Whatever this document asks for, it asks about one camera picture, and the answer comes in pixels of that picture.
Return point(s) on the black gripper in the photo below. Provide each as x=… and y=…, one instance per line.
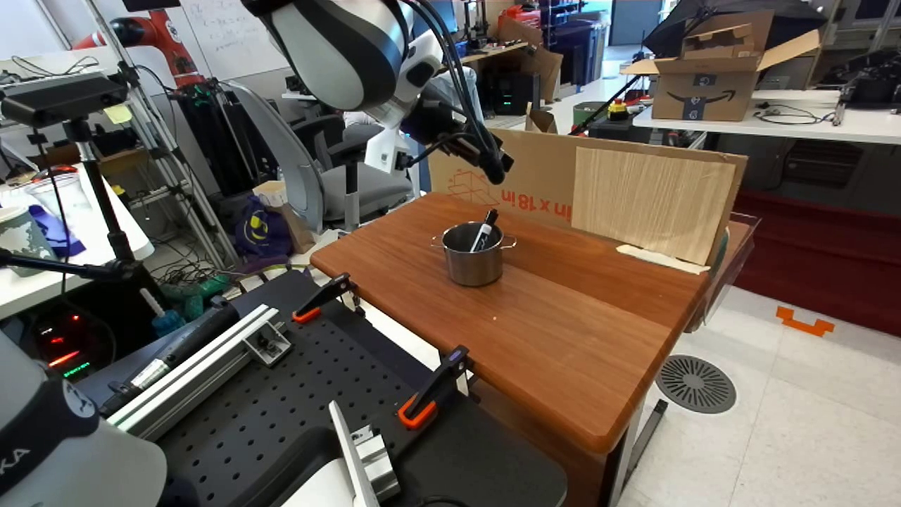
x=446, y=121

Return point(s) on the black and white marker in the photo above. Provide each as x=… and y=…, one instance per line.
x=485, y=228

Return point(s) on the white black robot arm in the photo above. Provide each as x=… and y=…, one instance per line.
x=326, y=42

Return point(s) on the silver metal pot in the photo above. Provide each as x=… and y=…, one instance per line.
x=473, y=268

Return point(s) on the brown cardboard panel red print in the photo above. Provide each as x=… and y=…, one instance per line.
x=523, y=169

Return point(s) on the stacked brown cardboard box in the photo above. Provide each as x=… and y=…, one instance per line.
x=537, y=73

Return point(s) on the light wood board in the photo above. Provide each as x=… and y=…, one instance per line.
x=650, y=201

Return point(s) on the grey padded office chair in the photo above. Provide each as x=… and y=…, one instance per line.
x=319, y=183

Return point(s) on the black orange bar clamp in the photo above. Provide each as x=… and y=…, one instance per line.
x=325, y=300
x=430, y=390

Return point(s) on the dark purple bag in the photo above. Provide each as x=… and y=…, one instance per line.
x=259, y=228

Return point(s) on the open Amazon cardboard box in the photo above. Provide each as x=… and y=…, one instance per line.
x=720, y=79

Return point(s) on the round metal floor drain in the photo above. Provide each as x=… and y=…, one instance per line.
x=696, y=384

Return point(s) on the grey metal table leg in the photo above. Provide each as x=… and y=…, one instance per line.
x=642, y=445

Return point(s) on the black perforated base board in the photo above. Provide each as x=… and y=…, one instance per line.
x=281, y=413

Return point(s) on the white office desk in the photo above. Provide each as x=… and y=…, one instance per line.
x=825, y=121

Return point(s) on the red machine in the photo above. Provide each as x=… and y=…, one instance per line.
x=157, y=42

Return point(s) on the black device on desk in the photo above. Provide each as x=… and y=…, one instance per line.
x=861, y=79

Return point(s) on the white side table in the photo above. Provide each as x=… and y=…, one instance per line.
x=74, y=256

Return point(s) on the blue plastic item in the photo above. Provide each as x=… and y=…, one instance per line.
x=55, y=228

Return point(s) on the black box red lights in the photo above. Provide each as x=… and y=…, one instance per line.
x=64, y=341

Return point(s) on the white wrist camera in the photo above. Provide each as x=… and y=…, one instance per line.
x=388, y=151

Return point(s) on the aluminium extrusion rail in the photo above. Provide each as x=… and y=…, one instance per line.
x=361, y=459
x=198, y=368

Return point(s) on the black camera tripod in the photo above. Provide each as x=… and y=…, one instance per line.
x=112, y=234

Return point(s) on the black camera on mount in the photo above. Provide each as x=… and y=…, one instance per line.
x=59, y=100

